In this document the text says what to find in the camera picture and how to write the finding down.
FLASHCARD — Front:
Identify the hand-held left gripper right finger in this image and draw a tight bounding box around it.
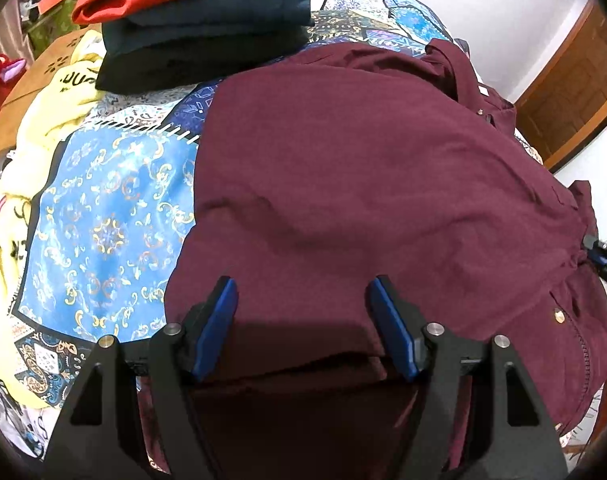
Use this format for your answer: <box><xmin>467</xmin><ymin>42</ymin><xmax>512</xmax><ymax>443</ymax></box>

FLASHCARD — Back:
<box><xmin>367</xmin><ymin>275</ymin><xmax>569</xmax><ymax>480</ymax></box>

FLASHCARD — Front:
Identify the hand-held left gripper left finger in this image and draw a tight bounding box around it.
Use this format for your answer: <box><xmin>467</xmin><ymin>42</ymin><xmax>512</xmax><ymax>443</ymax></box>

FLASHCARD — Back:
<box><xmin>43</xmin><ymin>276</ymin><xmax>239</xmax><ymax>480</ymax></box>

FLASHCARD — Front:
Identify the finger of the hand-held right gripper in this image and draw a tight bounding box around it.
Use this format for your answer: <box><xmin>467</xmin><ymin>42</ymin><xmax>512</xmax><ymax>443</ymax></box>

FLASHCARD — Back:
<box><xmin>587</xmin><ymin>253</ymin><xmax>607</xmax><ymax>295</ymax></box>
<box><xmin>582</xmin><ymin>233</ymin><xmax>607</xmax><ymax>259</ymax></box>

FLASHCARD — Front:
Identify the maroon button shirt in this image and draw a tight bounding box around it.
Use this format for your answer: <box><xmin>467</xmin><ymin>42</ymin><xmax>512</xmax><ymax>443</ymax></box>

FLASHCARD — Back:
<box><xmin>138</xmin><ymin>40</ymin><xmax>607</xmax><ymax>480</ymax></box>

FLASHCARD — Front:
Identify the white pink floral cupboard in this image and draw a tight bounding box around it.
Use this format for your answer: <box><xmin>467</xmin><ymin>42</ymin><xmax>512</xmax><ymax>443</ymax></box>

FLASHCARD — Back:
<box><xmin>553</xmin><ymin>110</ymin><xmax>607</xmax><ymax>243</ymax></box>

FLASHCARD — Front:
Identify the blue patterned bedspread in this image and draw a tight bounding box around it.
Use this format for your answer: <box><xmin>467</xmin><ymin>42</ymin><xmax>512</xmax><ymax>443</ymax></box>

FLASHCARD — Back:
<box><xmin>0</xmin><ymin>0</ymin><xmax>599</xmax><ymax>461</ymax></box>

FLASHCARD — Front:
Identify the brown wooden door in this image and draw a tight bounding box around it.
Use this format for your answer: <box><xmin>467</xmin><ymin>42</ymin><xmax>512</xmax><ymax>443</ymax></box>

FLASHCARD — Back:
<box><xmin>514</xmin><ymin>0</ymin><xmax>607</xmax><ymax>171</ymax></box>

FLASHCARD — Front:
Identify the black folded garment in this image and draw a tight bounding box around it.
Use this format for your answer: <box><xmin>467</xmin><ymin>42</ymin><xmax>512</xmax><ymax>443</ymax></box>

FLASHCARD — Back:
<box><xmin>94</xmin><ymin>24</ymin><xmax>311</xmax><ymax>95</ymax></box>

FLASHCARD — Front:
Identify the yellow printed garment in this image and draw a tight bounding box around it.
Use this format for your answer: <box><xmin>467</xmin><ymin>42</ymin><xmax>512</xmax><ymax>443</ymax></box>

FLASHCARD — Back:
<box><xmin>0</xmin><ymin>29</ymin><xmax>107</xmax><ymax>411</ymax></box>

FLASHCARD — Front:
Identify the brown cutout cardboard box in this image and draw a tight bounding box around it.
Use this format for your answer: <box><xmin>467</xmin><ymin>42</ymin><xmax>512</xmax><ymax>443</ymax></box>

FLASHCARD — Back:
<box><xmin>0</xmin><ymin>29</ymin><xmax>100</xmax><ymax>163</ymax></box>

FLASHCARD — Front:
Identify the navy folded garment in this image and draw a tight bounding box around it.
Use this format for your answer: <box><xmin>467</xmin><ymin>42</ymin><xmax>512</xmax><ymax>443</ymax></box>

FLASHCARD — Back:
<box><xmin>100</xmin><ymin>0</ymin><xmax>315</xmax><ymax>57</ymax></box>

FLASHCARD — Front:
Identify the green box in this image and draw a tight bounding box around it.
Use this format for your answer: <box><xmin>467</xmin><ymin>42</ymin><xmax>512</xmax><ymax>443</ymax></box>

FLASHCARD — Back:
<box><xmin>26</xmin><ymin>2</ymin><xmax>85</xmax><ymax>57</ymax></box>

